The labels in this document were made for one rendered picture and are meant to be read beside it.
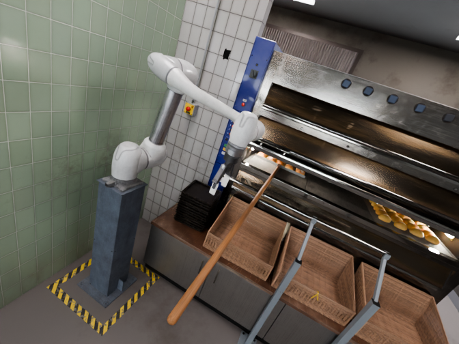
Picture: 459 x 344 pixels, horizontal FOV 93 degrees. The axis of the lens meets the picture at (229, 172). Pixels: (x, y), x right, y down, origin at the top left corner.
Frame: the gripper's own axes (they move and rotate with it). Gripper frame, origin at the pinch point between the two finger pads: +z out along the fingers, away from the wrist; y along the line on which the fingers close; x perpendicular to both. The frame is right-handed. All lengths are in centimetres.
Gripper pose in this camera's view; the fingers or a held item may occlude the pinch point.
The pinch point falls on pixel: (218, 188)
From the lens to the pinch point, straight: 114.8
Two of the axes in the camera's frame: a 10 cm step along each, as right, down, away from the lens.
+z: -3.7, 8.5, 3.8
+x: 8.4, 4.8, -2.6
